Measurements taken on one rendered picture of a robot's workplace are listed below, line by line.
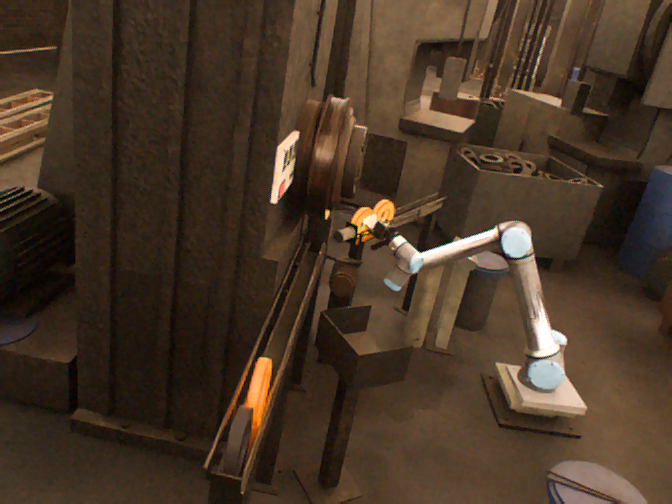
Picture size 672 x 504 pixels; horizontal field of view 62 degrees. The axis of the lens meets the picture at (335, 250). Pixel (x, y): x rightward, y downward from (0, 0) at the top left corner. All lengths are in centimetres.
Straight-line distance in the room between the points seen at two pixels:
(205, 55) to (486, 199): 295
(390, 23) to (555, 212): 196
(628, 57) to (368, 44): 213
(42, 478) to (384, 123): 366
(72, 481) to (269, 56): 159
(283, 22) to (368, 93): 327
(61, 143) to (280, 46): 148
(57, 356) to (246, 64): 138
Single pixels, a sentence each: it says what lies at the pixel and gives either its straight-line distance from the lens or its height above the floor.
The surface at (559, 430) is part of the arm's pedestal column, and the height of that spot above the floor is 2.
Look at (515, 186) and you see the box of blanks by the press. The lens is 438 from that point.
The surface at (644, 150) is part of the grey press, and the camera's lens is 574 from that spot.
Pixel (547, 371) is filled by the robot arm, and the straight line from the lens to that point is 268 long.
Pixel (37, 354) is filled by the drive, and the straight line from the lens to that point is 249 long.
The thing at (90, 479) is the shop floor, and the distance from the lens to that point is 232.
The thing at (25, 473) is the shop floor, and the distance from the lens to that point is 238.
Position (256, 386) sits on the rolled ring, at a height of 74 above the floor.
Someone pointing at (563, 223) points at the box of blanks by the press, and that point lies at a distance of 468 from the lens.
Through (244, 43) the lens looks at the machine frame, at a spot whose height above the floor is 152.
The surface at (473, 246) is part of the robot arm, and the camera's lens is 268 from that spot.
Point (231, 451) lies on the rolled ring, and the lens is 138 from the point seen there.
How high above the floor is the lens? 167
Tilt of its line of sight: 24 degrees down
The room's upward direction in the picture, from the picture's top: 11 degrees clockwise
